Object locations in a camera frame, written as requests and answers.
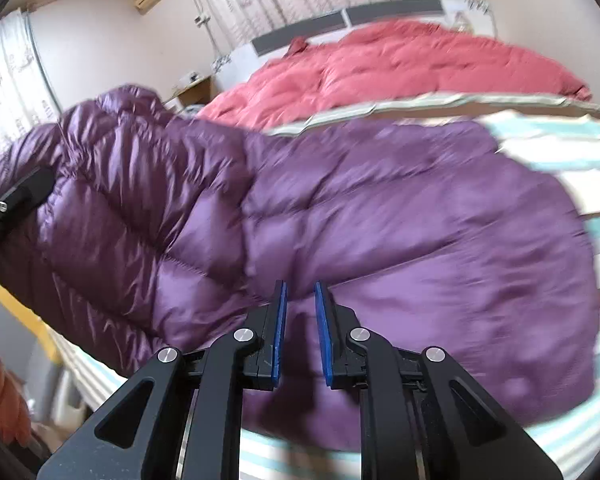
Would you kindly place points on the side window curtain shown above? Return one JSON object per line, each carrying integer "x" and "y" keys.
{"x": 26, "y": 99}

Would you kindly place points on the grey white bed headboard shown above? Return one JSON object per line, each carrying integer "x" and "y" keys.
{"x": 474, "y": 16}

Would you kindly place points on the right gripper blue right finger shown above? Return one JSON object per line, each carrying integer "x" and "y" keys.
{"x": 423, "y": 416}

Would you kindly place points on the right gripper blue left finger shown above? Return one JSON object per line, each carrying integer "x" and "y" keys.
{"x": 179, "y": 416}

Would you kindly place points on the striped bed sheet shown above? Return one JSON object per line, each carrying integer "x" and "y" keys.
{"x": 555, "y": 159}

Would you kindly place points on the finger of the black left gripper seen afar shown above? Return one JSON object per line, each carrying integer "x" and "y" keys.
{"x": 24, "y": 197}

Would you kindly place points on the purple quilted down jacket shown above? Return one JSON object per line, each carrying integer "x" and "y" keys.
{"x": 166, "y": 231}

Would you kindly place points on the pink red duvet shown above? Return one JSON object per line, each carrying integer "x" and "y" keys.
{"x": 389, "y": 60}

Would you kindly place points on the wooden desk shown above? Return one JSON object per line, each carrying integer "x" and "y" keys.
{"x": 199, "y": 93}

